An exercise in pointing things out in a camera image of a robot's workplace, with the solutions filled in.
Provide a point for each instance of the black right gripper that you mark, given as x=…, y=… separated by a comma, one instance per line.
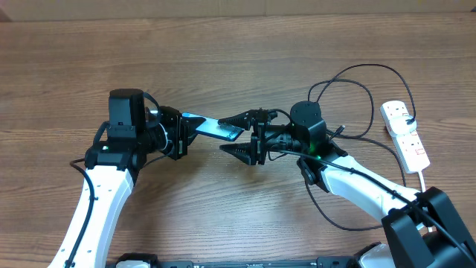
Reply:
x=255, y=147

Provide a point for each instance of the white power strip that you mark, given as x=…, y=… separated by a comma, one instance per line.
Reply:
x=409, y=147

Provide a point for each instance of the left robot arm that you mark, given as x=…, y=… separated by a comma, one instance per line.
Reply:
x=111, y=166

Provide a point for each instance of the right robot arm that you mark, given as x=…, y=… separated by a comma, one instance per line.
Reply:
x=423, y=229

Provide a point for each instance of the white charger plug adapter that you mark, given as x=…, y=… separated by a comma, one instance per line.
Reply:
x=402, y=125

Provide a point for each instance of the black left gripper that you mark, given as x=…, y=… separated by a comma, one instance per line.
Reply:
x=173, y=116

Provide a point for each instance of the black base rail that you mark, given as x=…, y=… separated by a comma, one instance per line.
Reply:
x=150, y=260

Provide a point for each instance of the blue Samsung Galaxy smartphone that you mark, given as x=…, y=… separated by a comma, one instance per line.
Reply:
x=211, y=128

